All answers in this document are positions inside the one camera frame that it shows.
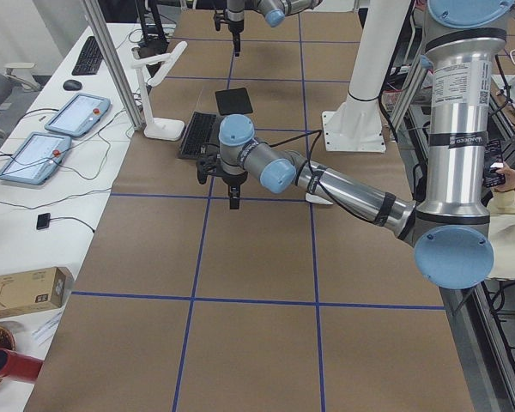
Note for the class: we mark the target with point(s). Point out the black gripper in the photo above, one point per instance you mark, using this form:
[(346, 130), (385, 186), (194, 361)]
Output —
[(233, 178), (236, 16)]

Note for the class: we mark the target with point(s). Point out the grey laptop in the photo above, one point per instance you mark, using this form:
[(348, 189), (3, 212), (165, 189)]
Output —
[(198, 132)]

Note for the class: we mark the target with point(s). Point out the black mouse pad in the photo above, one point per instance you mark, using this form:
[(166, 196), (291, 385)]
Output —
[(233, 101)]

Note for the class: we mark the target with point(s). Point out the white computer mouse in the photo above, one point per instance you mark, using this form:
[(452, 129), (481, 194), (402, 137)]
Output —
[(317, 199)]

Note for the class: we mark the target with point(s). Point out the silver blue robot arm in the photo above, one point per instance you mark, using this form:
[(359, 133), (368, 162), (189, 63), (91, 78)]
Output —
[(440, 125), (274, 13)]

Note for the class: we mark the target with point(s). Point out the black desk mouse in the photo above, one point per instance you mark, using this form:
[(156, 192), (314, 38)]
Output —
[(72, 85)]

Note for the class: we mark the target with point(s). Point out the person hand holding phone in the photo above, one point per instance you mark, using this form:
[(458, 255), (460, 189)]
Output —
[(509, 183)]

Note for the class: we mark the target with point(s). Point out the black keyboard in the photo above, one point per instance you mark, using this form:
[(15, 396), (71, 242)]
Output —
[(89, 59)]

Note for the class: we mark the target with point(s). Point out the blue teach pendant far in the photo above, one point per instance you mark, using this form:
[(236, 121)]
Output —
[(79, 115)]

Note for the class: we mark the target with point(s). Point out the blue teach pendant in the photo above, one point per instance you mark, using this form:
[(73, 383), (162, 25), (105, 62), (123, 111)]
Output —
[(37, 159), (79, 115)]

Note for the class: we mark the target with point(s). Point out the small black device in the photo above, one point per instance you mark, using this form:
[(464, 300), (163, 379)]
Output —
[(43, 221)]

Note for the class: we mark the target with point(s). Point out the blue teach pendant near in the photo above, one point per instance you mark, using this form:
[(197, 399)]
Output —
[(37, 159)]

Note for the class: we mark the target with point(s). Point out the cardboard box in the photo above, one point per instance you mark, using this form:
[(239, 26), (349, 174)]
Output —
[(33, 291)]

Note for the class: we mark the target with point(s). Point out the smartphone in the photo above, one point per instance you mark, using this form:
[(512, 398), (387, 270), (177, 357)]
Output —
[(493, 161)]

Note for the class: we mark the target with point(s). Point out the red cylinder container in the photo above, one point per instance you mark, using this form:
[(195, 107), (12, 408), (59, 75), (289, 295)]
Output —
[(19, 367)]

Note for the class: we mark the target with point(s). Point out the black gripper camera mount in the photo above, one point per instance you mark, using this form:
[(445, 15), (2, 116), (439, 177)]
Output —
[(207, 163)]

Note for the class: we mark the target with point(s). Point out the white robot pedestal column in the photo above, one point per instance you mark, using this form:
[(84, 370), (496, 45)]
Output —
[(356, 126)]

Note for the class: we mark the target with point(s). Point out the aluminium frame post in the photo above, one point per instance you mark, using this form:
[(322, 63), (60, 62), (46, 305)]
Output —
[(100, 30)]

